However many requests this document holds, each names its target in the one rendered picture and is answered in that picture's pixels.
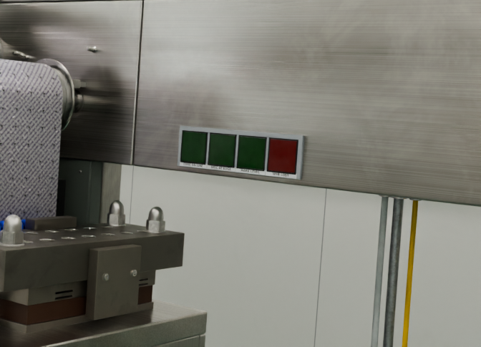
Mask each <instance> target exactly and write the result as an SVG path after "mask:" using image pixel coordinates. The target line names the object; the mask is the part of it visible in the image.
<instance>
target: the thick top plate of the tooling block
mask: <svg viewBox="0 0 481 347"><path fill-rule="evenodd" d="M125 224H126V226H109V225H106V223H97V224H88V225H77V226H76V227H75V228H60V229H51V230H28V229H22V231H23V232H24V240H23V243H24V246H21V247H6V246H1V245H0V291H1V292H8V291H13V290H23V289H27V288H37V287H42V286H48V285H57V284H63V283H72V282H77V281H83V280H88V268H89V249H91V248H104V247H111V246H118V245H131V244H134V245H141V246H142V248H141V260H140V273H141V272H147V271H152V270H162V269H167V268H176V267H181V266H183V248H184V237H185V233H179V232H175V231H170V230H165V233H149V232H145V229H146V227H145V226H141V225H133V224H128V223H125Z"/></svg>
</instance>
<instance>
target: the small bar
mask: <svg viewBox="0 0 481 347"><path fill-rule="evenodd" d="M76 226H77V218H76V217H72V216H68V215H67V216H55V217H42V218H26V222H25V229H28V230H51V229H60V228H75V227H76Z"/></svg>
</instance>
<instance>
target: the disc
mask: <svg viewBox="0 0 481 347"><path fill-rule="evenodd" d="M35 63H39V64H46V65H48V66H50V67H51V68H52V69H53V70H55V71H56V72H57V73H58V74H59V75H60V77H61V78H62V80H63V82H64V86H65V89H66V96H67V98H66V106H65V109H64V113H63V115H62V127H61V133H62V132H63V130H64V129H65V128H66V126H67V125H68V123H69V121H70V119H71V117H72V113H73V109H74V85H73V82H72V78H71V77H70V74H69V72H68V71H67V69H66V68H65V67H64V65H62V64H61V63H60V62H58V61H57V60H54V59H40V60H39V61H37V62H35Z"/></svg>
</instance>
